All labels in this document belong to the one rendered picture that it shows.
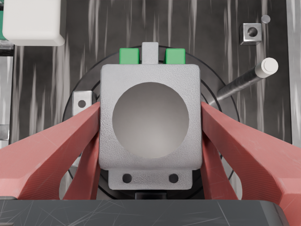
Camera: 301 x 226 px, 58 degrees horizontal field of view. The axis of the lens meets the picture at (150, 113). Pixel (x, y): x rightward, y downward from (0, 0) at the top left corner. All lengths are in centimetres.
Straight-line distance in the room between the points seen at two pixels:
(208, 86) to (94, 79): 9
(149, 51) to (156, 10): 10
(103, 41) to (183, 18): 7
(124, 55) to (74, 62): 9
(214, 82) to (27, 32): 15
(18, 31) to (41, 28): 2
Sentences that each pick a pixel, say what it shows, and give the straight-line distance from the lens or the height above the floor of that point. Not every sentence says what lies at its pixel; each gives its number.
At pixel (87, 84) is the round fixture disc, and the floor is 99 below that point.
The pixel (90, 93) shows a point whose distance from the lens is 20.
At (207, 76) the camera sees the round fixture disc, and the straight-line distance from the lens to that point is 22.
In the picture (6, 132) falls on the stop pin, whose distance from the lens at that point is 26.
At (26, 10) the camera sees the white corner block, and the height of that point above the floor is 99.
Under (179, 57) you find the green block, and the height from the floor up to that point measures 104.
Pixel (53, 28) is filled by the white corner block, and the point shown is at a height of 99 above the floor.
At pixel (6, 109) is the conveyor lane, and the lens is 32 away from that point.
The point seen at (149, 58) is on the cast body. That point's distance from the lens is 16.
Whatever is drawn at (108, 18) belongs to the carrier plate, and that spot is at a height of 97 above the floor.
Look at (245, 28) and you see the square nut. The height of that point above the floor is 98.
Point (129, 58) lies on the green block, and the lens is 17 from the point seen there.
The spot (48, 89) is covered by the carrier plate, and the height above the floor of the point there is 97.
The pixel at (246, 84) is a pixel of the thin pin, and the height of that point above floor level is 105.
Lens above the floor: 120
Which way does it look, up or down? 85 degrees down
